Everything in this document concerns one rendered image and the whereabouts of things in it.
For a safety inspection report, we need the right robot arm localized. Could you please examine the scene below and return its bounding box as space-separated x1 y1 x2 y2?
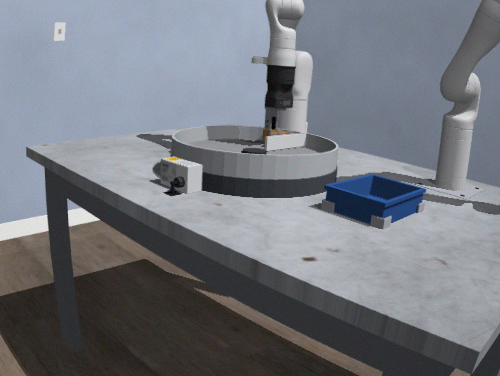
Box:
265 0 313 132

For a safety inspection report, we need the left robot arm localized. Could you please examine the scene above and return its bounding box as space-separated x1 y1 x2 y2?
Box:
435 0 500 191

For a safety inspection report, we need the blue open-top crate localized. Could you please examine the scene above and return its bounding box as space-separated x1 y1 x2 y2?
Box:
324 174 426 224

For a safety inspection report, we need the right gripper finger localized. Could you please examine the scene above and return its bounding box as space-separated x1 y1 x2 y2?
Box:
272 108 286 130
264 107 280 130

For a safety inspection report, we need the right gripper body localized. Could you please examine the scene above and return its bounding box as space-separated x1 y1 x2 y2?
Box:
251 47 296 108

